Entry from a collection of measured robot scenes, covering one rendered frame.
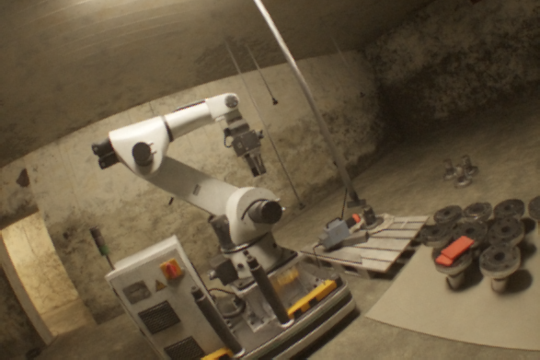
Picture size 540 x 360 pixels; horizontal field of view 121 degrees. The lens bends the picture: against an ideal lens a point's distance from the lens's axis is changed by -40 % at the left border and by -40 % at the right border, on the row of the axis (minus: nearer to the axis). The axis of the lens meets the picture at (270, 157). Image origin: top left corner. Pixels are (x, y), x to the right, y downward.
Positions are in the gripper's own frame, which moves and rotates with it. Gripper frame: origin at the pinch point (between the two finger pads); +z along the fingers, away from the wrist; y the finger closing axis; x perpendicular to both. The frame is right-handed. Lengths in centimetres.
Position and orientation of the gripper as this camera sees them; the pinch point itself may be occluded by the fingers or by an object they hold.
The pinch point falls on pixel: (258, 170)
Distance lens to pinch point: 187.5
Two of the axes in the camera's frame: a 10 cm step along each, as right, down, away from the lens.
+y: 3.8, -1.6, -9.1
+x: 8.2, -3.9, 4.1
